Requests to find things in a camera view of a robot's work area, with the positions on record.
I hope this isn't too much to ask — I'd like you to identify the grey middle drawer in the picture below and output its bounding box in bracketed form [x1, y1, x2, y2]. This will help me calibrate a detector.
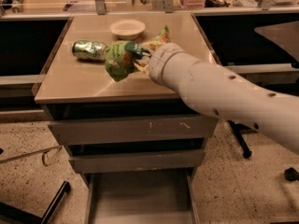
[69, 149, 205, 174]

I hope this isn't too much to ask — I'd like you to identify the grey top drawer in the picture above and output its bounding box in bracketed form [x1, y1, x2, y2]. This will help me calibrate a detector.
[49, 114, 218, 146]

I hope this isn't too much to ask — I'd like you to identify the black table leg right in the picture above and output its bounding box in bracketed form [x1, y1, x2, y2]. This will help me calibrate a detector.
[228, 120, 251, 159]

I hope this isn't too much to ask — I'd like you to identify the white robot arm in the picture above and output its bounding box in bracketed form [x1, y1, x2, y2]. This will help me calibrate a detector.
[141, 43, 299, 154]

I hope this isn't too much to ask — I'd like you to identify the black caster wheel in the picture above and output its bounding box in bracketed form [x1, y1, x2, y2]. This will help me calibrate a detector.
[284, 167, 299, 181]

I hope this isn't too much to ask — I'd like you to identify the crushed green soda can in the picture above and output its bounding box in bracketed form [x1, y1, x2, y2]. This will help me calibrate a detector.
[72, 40, 107, 62]

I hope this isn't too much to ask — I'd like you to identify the grey side table top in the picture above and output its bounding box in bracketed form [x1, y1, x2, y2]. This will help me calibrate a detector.
[254, 21, 299, 62]

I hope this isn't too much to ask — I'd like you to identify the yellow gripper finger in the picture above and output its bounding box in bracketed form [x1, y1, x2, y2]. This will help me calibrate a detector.
[141, 41, 163, 52]
[134, 63, 149, 76]

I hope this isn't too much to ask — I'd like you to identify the white paper bowl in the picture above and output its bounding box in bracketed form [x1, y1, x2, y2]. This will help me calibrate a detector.
[110, 20, 145, 40]

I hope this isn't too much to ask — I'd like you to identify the grey drawer cabinet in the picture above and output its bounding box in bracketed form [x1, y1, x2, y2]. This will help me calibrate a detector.
[34, 12, 232, 179]

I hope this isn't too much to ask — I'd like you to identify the thin metal rod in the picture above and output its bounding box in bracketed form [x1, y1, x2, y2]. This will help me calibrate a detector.
[0, 146, 62, 167]

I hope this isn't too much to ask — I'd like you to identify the green rice chip bag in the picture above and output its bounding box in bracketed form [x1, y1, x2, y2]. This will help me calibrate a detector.
[105, 26, 170, 82]

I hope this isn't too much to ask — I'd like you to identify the black stand leg left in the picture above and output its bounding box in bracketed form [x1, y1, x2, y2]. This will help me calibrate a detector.
[0, 181, 70, 224]

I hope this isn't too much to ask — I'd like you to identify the grey open bottom drawer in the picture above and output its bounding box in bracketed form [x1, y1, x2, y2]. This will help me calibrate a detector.
[84, 169, 200, 224]

